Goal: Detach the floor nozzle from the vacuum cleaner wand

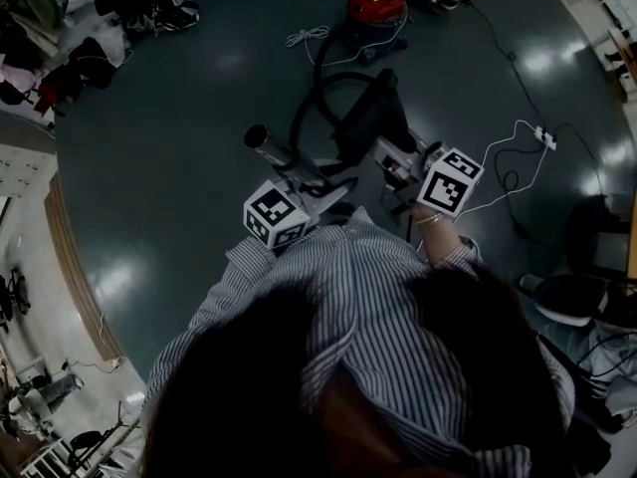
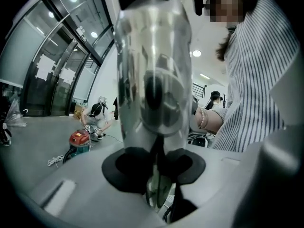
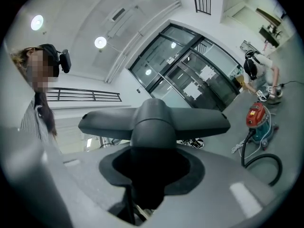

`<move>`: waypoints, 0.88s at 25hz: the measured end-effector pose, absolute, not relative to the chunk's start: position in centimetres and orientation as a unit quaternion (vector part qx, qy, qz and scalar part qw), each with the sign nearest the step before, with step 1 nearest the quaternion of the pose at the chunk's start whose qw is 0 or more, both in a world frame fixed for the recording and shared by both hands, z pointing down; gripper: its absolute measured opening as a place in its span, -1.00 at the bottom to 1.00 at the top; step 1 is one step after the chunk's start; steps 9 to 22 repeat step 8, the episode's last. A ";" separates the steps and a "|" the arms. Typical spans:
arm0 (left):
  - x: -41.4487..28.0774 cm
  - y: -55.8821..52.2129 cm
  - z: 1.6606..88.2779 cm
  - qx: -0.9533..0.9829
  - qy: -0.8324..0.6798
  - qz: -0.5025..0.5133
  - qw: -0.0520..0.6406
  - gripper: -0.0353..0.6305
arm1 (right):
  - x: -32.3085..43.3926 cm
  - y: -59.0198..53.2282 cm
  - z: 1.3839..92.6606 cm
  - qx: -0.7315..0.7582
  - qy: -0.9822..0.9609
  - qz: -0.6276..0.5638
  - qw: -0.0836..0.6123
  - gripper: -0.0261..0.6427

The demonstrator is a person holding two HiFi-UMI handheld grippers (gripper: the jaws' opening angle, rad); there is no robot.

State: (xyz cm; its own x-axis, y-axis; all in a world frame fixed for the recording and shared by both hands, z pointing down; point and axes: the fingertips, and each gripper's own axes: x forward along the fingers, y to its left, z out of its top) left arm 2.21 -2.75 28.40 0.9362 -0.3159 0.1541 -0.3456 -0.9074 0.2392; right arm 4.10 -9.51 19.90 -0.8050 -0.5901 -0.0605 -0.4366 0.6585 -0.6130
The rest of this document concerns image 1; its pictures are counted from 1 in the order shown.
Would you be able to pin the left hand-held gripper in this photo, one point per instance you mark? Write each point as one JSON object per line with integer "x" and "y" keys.
{"x": 274, "y": 214}

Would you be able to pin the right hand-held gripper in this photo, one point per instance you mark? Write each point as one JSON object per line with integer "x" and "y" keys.
{"x": 448, "y": 187}

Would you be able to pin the black vacuum floor nozzle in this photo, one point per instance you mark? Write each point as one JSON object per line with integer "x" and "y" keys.
{"x": 373, "y": 112}

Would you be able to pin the metal vacuum wand tube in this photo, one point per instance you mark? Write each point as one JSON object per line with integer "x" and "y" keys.
{"x": 271, "y": 150}

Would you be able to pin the person's right forearm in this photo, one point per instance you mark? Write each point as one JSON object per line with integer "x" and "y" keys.
{"x": 438, "y": 242}

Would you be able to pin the red vacuum cleaner canister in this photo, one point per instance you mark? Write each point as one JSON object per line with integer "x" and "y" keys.
{"x": 375, "y": 5}

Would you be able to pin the person's striped shirt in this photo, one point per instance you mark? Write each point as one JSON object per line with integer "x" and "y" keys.
{"x": 373, "y": 292}

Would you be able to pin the white power strip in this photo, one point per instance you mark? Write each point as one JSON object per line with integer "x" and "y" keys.
{"x": 545, "y": 137}

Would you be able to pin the black stool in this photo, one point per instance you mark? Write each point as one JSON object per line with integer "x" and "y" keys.
{"x": 587, "y": 227}

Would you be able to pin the black white striped garment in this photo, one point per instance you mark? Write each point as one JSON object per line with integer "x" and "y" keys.
{"x": 169, "y": 18}

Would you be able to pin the orange wooden table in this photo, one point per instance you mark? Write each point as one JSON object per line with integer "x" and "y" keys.
{"x": 633, "y": 249}

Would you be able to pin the pile of dark clothes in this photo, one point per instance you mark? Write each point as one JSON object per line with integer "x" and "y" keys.
{"x": 84, "y": 63}

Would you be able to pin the white drawer cabinet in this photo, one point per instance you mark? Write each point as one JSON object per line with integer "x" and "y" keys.
{"x": 25, "y": 162}

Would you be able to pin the black office chair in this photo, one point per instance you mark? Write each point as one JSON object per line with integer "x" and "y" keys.
{"x": 12, "y": 297}

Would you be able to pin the grey metal shelf frame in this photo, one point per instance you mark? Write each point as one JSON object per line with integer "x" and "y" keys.
{"x": 99, "y": 441}

